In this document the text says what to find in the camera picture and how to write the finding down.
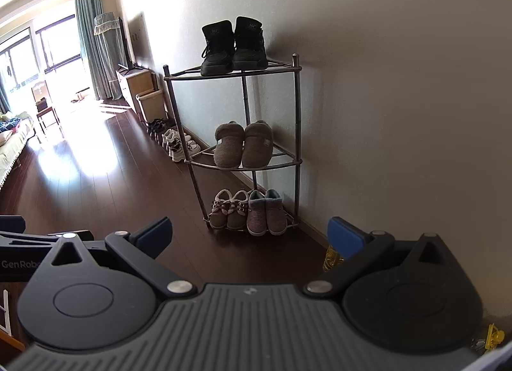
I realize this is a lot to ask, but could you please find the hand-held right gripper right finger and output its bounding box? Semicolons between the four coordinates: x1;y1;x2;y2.
303;217;447;298

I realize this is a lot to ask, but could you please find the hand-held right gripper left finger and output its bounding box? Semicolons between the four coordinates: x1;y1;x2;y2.
50;217;197;301

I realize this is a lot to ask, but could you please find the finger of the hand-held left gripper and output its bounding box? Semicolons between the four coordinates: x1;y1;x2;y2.
0;215;95;252

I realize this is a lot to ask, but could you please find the beige strapped fleece shoe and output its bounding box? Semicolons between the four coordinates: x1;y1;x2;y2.
210;190;235;231
227;190;251;231

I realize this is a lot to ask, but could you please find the purple tweed fleece boot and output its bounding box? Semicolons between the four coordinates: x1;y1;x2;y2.
247;191;268;237
264;189;287;236

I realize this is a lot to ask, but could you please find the taupe plush slipper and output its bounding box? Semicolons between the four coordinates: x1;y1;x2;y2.
241;120;275;169
213;122;245;169

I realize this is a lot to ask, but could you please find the metal corner shoe rack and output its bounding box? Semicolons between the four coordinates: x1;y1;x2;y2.
163;53;303;232

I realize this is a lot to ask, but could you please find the black lace-up boot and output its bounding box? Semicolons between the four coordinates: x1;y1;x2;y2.
200;21;235;77
232;16;269;71

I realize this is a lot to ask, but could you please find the row of assorted shoes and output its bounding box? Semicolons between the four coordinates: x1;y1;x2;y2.
146;117;203;164

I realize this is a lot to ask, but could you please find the covered sofa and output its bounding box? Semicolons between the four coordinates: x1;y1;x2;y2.
0;113;35;192

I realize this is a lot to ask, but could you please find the beige storage bin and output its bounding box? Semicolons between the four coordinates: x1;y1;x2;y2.
136;89;166;124

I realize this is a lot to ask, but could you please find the wooden chair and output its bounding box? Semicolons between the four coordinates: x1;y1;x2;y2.
31;81;61;136

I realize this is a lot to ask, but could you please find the wooden cabinet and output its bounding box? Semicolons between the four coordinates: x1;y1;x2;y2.
116;67;156;111

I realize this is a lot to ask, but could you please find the yellow plastic object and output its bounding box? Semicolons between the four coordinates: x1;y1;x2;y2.
472;323;507;354

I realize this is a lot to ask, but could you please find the beige covered stand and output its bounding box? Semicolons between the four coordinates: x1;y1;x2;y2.
94;13;129;100

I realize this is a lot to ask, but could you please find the black television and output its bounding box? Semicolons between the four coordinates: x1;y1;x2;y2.
125;14;147;71

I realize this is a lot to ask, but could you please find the large window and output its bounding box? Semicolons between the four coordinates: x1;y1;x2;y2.
0;14;83;92

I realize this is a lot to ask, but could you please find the teal curtain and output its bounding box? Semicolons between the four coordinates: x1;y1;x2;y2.
74;0;109;102

